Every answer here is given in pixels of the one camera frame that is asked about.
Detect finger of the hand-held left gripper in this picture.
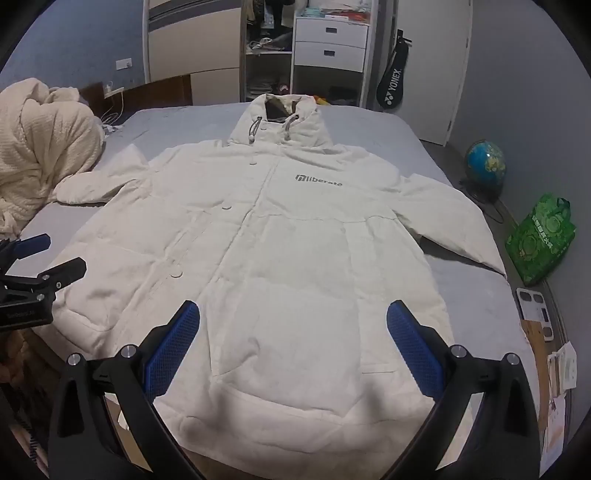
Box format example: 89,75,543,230
0,233,51,269
0,257,88,302

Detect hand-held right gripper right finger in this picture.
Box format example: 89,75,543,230
385,299,542,480

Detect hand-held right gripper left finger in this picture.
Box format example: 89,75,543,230
48,300,205,480

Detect white hooded jacket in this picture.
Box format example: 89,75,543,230
46,92,509,462

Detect dark folded clothes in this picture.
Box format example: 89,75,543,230
318,85,362,110

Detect bed with grey sheet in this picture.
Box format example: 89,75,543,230
0,99,551,480

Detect cream fluffy blanket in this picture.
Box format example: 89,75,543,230
0,78,105,237

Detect white bathroom scale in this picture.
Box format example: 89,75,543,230
516,287,555,343

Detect pile of papers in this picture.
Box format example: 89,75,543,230
549,340,578,398

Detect green shopping bag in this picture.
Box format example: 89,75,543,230
505,193,577,287

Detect brown wooden headboard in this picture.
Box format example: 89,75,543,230
81,74,194,126

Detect blue globe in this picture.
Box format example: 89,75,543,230
464,139,507,205

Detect beige wardrobe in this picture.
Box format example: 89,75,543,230
143,0,243,108

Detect black racket bag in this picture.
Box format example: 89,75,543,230
376,30,410,112

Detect grey door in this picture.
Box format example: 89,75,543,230
417,0,474,147

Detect open shelf unit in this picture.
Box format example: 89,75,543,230
240,0,296,103

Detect white drawer unit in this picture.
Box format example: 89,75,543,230
293,17,370,73

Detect white cable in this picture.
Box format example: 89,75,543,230
102,91,126,129

